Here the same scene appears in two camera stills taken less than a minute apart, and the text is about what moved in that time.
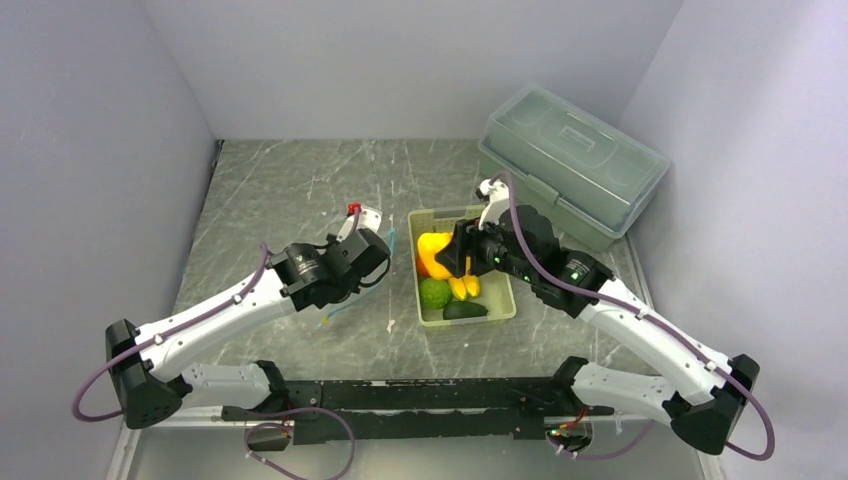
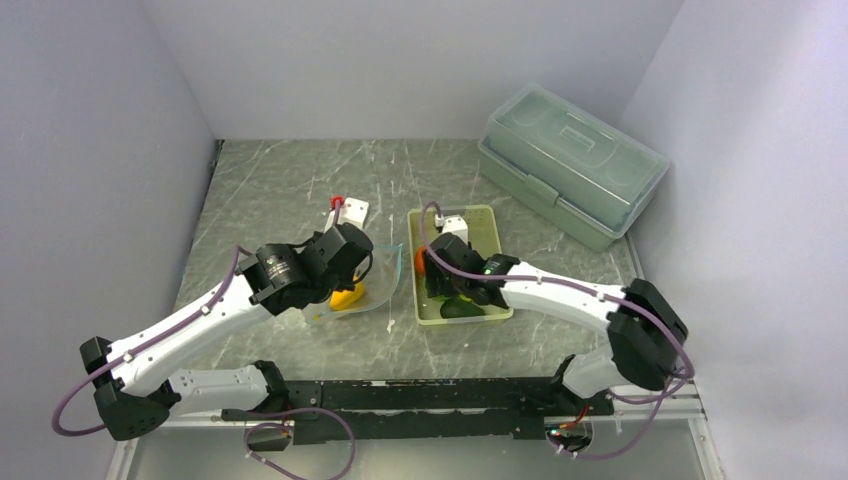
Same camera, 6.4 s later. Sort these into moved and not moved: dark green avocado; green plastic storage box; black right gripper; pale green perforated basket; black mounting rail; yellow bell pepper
Moved: black right gripper; yellow bell pepper
Not moved: green plastic storage box; pale green perforated basket; dark green avocado; black mounting rail
